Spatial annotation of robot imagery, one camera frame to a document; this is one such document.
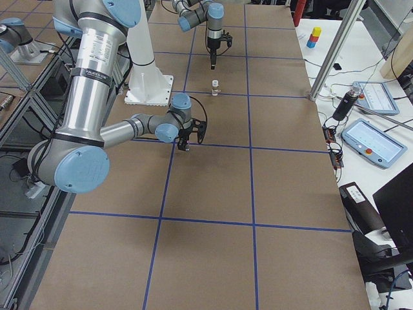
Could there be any black monitor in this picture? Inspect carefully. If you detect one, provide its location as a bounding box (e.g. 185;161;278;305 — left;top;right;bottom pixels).
373;164;412;250

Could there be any black box with label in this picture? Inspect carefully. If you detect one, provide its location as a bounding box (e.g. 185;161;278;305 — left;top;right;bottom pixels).
339;182;387;234

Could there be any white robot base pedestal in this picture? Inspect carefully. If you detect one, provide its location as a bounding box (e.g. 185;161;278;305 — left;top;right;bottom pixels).
125;1;174;106

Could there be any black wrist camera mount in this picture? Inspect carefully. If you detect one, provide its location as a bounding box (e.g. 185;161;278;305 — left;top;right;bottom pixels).
221;30;233;48
192;118;208;144

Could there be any aluminium frame post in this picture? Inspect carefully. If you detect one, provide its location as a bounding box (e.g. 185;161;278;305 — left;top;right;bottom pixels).
308;0;366;101

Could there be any red cylinder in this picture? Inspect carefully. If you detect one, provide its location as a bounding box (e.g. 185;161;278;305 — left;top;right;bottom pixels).
293;0;307;27

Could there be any orange circuit board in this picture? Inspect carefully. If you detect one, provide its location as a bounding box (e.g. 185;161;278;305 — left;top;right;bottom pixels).
322;126;336;143

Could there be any teach pendant tablet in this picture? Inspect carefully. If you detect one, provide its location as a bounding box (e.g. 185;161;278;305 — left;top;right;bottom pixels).
352;81;400;116
341;119;408;169

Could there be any near teach pendant tablet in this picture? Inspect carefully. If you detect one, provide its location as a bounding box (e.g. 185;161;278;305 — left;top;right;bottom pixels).
341;119;408;169

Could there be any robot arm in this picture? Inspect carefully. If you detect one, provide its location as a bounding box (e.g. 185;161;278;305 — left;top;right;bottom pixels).
172;1;227;70
28;1;194;193

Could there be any far teach pendant tablet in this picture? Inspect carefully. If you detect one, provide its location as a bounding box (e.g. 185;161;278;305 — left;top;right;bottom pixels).
352;81;400;116

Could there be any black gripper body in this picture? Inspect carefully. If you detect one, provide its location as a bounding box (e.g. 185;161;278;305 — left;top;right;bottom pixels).
206;37;221;54
179;127;192;140

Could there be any yellow block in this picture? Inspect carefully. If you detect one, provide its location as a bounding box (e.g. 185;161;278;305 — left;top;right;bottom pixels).
312;26;322;37

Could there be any black water bottle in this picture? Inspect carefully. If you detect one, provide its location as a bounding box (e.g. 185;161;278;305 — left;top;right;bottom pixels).
332;90;359;121

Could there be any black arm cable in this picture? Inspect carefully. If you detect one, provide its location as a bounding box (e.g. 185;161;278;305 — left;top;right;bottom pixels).
188;96;208;130

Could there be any blue block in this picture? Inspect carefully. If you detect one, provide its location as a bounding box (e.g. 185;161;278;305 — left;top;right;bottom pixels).
306;40;317;48

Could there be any red block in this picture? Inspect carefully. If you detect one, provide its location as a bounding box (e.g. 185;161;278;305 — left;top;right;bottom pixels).
308;34;319;43

